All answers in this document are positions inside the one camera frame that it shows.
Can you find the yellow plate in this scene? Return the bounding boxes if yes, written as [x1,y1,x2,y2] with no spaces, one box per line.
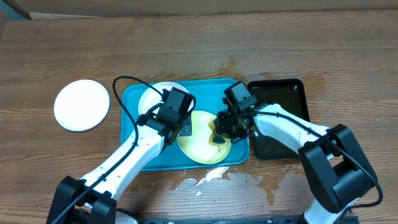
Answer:
[177,111,231,164]

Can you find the green yellow sponge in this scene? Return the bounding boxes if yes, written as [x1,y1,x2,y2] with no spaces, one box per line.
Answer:
[208,119,225,145]

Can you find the small white plate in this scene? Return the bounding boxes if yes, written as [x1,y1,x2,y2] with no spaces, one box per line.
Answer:
[138,82,189,115]

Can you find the large white plate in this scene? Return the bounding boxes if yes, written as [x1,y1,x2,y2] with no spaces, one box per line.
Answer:
[53,80,110,132]

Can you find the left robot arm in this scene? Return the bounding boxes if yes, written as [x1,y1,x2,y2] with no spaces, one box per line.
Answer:
[47,113,192,223]

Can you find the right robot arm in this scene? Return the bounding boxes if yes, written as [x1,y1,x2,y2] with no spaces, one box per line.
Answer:
[213,104,383,223]

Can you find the blue plastic tray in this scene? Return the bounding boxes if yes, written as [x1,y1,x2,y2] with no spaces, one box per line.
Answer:
[122,78,250,172]

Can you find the black tray with water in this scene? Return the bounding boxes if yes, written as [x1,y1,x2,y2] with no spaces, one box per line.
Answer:
[248,78,310,161]

